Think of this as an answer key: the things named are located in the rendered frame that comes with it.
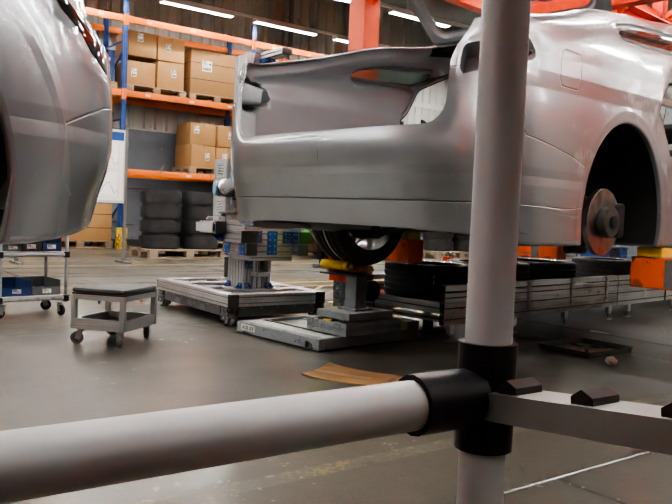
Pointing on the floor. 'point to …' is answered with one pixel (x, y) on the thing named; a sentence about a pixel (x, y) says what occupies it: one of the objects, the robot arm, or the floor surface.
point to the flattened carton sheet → (350, 375)
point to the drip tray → (586, 346)
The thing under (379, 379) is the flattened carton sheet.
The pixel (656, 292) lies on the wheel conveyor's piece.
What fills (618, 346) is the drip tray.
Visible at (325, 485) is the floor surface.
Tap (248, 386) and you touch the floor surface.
